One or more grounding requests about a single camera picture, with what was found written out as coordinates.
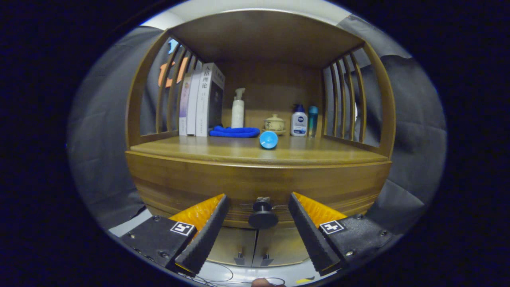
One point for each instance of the white book with portrait cover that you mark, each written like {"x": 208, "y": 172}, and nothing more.
{"x": 204, "y": 103}

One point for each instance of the white lotion bottle blue cap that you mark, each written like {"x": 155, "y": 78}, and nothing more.
{"x": 299, "y": 123}

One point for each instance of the wooden cabinet door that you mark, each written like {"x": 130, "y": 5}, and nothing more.
{"x": 283, "y": 243}
{"x": 235, "y": 243}

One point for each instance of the beige lidded tea bowl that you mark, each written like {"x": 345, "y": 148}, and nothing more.
{"x": 274, "y": 123}

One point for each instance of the yellow black floor tape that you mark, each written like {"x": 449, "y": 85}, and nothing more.
{"x": 305, "y": 280}

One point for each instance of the blue cloth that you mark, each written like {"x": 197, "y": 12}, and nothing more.
{"x": 235, "y": 132}

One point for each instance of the slim teal bottle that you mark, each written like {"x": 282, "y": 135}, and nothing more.
{"x": 312, "y": 121}

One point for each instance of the blue white cosmetic tube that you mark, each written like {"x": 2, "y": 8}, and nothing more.
{"x": 268, "y": 140}

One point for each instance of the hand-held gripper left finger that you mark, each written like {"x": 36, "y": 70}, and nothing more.
{"x": 209, "y": 235}

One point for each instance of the wooden cabinet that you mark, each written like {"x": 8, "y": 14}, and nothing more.
{"x": 267, "y": 36}

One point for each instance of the white pump bottle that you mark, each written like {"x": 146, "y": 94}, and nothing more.
{"x": 238, "y": 115}

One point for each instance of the wooden countertop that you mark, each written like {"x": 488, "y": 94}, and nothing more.
{"x": 318, "y": 153}

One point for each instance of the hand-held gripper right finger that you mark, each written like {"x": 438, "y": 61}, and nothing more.
{"x": 308, "y": 235}

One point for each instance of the pale purple book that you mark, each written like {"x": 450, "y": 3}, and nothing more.
{"x": 184, "y": 107}

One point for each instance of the plain white book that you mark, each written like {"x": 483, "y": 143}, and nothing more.
{"x": 193, "y": 107}

